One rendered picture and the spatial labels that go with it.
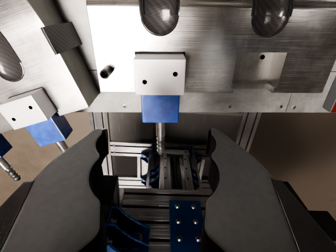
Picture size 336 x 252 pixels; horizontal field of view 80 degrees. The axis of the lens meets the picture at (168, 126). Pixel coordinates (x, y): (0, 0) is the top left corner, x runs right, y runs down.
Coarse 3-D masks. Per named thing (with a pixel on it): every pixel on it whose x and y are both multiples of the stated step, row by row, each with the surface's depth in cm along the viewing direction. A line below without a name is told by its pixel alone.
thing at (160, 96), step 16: (144, 64) 19; (160, 64) 19; (176, 64) 19; (144, 80) 21; (160, 80) 20; (176, 80) 20; (144, 96) 22; (160, 96) 22; (176, 96) 22; (144, 112) 23; (160, 112) 23; (176, 112) 23; (160, 128) 25; (160, 144) 26
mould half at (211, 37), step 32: (96, 0) 19; (128, 0) 19; (192, 0) 19; (224, 0) 19; (320, 0) 19; (96, 32) 20; (128, 32) 20; (192, 32) 20; (224, 32) 20; (288, 32) 20; (320, 32) 20; (96, 64) 22; (128, 64) 22; (192, 64) 22; (224, 64) 22; (288, 64) 22; (320, 64) 22
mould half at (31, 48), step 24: (0, 0) 21; (24, 0) 21; (48, 0) 25; (0, 24) 22; (24, 24) 23; (48, 24) 24; (24, 48) 24; (48, 48) 24; (72, 48) 28; (24, 72) 25; (48, 72) 25; (72, 72) 26; (0, 96) 27; (72, 96) 27; (96, 96) 31; (0, 120) 29
